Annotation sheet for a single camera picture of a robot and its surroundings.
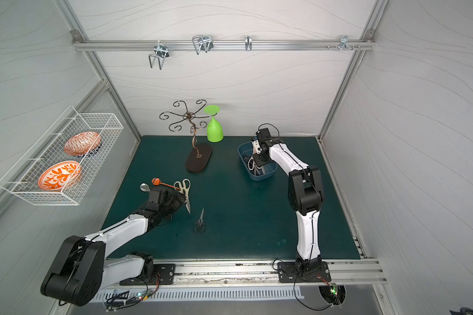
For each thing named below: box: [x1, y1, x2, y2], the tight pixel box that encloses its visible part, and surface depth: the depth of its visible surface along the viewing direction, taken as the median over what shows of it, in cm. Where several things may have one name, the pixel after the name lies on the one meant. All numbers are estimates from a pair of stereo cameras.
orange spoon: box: [151, 177, 181, 191], surface depth 102 cm
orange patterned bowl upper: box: [64, 131, 102, 158], surface depth 73 cm
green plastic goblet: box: [203, 104, 225, 144], surface depth 95 cm
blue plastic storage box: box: [237, 140, 278, 182], surface depth 103 cm
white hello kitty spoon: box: [139, 183, 151, 192], surface depth 100 cm
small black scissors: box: [192, 208, 207, 234], surface depth 88 cm
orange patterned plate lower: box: [38, 160, 82, 191], surface depth 64 cm
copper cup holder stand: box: [158, 99, 218, 173], surface depth 93 cm
